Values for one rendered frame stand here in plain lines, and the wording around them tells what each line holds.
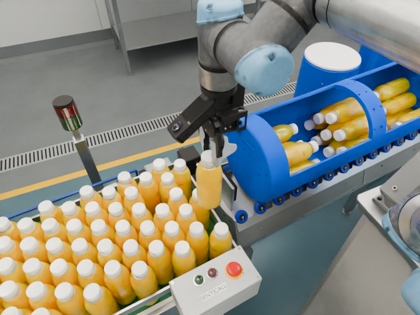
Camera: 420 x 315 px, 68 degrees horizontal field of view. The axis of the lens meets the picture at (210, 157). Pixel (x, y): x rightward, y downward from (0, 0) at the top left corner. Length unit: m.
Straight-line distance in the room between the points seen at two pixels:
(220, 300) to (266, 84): 0.51
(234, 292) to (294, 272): 1.29
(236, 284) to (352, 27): 0.59
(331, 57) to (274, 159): 0.95
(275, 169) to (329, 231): 1.40
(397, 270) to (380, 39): 0.70
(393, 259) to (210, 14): 0.75
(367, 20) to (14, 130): 3.06
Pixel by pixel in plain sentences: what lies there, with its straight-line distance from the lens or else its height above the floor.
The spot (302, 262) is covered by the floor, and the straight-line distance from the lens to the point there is 2.10.
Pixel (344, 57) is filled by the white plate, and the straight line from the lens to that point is 1.78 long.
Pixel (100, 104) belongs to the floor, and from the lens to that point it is 3.21.
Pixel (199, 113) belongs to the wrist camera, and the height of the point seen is 1.45.
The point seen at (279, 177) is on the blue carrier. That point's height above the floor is 1.14.
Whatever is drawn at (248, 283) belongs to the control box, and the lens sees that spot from 0.80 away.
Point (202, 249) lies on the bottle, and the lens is 0.93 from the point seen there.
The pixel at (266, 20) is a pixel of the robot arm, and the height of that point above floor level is 1.66.
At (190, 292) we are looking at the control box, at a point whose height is 1.10.
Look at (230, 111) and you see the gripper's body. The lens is 0.65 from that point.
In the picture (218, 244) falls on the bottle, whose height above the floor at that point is 1.04.
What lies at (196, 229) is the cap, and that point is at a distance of 0.88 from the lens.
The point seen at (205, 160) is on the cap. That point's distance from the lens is 0.72.
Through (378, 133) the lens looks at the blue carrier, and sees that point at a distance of 1.18.
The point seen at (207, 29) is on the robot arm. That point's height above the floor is 1.62.
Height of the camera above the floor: 1.84
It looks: 47 degrees down
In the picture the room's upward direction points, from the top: straight up
